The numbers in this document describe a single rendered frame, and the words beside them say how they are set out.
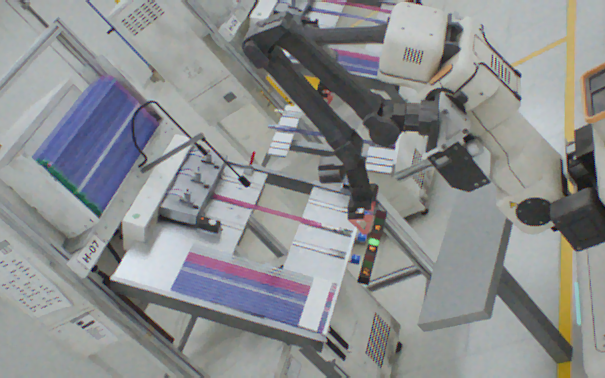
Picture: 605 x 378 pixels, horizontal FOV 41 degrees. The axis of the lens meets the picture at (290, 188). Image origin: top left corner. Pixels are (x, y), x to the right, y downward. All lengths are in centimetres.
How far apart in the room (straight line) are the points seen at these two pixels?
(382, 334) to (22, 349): 180
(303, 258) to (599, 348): 97
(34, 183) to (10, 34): 235
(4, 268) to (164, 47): 146
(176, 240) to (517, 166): 118
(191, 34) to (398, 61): 181
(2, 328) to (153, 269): 161
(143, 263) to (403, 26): 118
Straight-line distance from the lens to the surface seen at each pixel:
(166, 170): 290
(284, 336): 257
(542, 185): 228
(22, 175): 265
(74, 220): 269
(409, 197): 399
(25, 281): 285
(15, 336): 420
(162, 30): 380
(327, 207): 294
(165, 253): 273
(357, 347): 321
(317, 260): 276
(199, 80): 388
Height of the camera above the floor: 204
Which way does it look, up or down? 22 degrees down
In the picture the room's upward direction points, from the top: 43 degrees counter-clockwise
